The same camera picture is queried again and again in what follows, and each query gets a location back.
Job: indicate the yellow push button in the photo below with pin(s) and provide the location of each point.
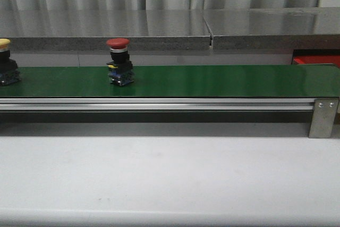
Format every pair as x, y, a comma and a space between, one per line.
9, 68

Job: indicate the aluminium conveyor frame rail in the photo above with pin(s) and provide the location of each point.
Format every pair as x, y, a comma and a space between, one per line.
156, 104

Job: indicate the red push button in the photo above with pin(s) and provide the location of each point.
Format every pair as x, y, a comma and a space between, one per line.
120, 69

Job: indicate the red plastic tray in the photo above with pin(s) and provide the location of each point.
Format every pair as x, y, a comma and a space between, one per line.
317, 59

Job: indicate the right grey stone slab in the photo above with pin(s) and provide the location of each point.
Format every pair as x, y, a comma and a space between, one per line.
274, 29

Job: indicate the steel conveyor support bracket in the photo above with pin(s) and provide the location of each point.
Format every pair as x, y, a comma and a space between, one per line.
324, 113

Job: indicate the green conveyor belt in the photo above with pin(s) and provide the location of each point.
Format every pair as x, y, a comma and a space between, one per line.
180, 81

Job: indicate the grey stone counter slab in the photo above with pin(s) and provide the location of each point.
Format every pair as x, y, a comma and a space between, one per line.
174, 30

